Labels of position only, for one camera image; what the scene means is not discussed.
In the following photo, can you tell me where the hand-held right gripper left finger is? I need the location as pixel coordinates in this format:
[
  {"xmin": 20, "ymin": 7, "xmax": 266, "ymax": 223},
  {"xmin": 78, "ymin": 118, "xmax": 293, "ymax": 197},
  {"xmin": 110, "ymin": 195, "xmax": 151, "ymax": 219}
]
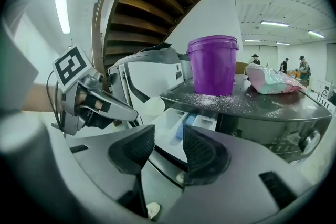
[{"xmin": 65, "ymin": 124, "xmax": 156, "ymax": 219}]

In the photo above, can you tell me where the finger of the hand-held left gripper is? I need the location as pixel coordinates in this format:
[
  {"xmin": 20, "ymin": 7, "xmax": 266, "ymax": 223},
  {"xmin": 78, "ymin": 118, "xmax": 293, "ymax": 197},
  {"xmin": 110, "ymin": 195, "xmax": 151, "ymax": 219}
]
[{"xmin": 86, "ymin": 87, "xmax": 139, "ymax": 122}]

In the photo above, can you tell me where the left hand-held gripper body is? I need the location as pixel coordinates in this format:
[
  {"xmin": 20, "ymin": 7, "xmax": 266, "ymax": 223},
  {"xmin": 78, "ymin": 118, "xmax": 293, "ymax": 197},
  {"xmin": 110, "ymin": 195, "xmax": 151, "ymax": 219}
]
[{"xmin": 51, "ymin": 44, "xmax": 114, "ymax": 137}]

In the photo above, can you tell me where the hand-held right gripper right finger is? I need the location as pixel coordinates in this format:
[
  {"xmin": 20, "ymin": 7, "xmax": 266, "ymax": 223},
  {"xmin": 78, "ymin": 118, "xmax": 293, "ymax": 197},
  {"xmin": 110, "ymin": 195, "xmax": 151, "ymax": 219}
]
[{"xmin": 180, "ymin": 125, "xmax": 314, "ymax": 224}]

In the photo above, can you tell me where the white plastic spoon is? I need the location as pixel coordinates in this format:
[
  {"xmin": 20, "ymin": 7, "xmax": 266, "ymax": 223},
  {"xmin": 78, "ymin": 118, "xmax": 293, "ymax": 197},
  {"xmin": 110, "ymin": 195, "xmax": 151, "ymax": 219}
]
[{"xmin": 143, "ymin": 96, "xmax": 166, "ymax": 116}]

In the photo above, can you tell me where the person's left forearm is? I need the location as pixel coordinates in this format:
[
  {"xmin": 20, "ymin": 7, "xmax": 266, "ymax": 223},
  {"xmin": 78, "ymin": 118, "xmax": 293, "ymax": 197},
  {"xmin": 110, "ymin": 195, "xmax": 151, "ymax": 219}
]
[{"xmin": 22, "ymin": 83, "xmax": 63, "ymax": 114}]

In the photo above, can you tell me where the person's left hand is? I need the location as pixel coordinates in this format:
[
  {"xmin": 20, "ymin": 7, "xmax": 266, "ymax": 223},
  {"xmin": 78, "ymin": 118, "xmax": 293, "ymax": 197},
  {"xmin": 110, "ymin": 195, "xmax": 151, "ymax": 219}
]
[{"xmin": 75, "ymin": 91, "xmax": 104, "ymax": 110}]

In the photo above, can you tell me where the white and black machine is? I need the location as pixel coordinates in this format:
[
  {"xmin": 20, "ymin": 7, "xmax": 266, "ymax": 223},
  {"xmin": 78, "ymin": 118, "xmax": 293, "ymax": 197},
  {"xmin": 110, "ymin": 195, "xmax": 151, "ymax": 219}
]
[{"xmin": 107, "ymin": 45, "xmax": 185, "ymax": 124}]

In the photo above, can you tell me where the person's light grey shirt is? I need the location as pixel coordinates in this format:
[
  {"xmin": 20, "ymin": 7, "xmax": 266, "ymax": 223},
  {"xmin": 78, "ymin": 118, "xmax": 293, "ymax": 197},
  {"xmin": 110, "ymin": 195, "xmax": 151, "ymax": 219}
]
[{"xmin": 0, "ymin": 20, "xmax": 55, "ymax": 157}]

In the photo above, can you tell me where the wooden spiral staircase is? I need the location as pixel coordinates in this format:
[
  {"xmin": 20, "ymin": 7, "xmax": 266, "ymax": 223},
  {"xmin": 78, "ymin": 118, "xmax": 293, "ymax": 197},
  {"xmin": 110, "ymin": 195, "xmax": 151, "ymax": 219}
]
[{"xmin": 90, "ymin": 0, "xmax": 224, "ymax": 92}]

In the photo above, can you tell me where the purple plastic bucket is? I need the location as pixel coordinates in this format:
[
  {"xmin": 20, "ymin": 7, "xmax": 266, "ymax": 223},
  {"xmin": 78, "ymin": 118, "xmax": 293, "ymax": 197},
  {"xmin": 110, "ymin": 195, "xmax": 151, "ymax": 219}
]
[{"xmin": 187, "ymin": 35, "xmax": 240, "ymax": 97}]

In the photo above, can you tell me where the pink plastic packet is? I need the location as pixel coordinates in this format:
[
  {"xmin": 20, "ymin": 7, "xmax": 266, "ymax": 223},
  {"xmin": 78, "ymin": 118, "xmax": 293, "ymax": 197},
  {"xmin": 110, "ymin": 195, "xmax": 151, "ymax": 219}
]
[{"xmin": 244, "ymin": 63, "xmax": 308, "ymax": 95}]

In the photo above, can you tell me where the white counter unit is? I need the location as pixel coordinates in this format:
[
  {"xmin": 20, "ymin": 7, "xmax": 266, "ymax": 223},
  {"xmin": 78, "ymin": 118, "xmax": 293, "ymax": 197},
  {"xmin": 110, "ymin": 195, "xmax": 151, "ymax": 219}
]
[{"xmin": 314, "ymin": 80, "xmax": 336, "ymax": 114}]

